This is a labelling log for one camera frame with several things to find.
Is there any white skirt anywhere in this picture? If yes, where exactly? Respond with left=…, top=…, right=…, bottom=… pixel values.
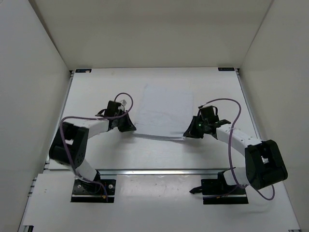
left=134, top=85, right=194, bottom=141

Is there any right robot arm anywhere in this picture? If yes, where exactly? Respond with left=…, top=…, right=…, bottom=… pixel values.
left=183, top=106, right=288, bottom=194

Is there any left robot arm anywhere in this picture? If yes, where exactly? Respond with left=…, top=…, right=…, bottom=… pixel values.
left=49, top=100, right=136, bottom=195

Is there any left dark corner label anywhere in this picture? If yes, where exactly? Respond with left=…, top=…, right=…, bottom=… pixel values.
left=75, top=69, right=92, bottom=73

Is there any dark corner label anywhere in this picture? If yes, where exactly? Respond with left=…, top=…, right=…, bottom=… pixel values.
left=75, top=69, right=92, bottom=73
left=218, top=67, right=235, bottom=72

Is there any right dark corner label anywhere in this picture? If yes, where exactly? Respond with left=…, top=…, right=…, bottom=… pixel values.
left=218, top=67, right=235, bottom=72

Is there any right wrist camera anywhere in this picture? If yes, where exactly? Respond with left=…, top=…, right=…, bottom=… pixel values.
left=197, top=105, right=212, bottom=117

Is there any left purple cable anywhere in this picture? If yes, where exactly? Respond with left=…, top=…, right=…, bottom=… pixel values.
left=60, top=92, right=134, bottom=201

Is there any purple cable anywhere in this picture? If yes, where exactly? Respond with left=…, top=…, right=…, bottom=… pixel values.
left=60, top=92, right=134, bottom=201
left=205, top=97, right=276, bottom=201

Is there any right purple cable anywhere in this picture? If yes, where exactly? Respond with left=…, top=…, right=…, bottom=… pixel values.
left=205, top=97, right=276, bottom=201

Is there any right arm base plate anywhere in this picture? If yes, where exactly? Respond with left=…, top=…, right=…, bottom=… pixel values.
left=189, top=172, right=249, bottom=205

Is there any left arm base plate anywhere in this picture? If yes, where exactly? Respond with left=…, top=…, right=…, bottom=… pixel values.
left=70, top=178, right=116, bottom=203

